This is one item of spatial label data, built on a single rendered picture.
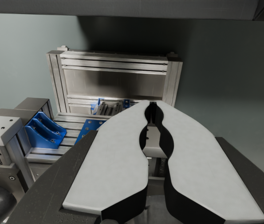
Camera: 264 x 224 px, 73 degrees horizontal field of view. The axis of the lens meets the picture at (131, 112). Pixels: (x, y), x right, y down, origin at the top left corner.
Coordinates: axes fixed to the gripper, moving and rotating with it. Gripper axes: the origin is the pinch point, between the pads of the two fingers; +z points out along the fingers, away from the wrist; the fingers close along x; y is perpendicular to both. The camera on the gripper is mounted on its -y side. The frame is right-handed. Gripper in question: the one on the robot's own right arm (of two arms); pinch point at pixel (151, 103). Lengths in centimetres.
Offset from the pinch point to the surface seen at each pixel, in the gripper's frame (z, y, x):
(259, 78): 122, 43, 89
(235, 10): 27.0, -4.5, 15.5
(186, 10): 27.0, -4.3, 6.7
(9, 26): 122, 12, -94
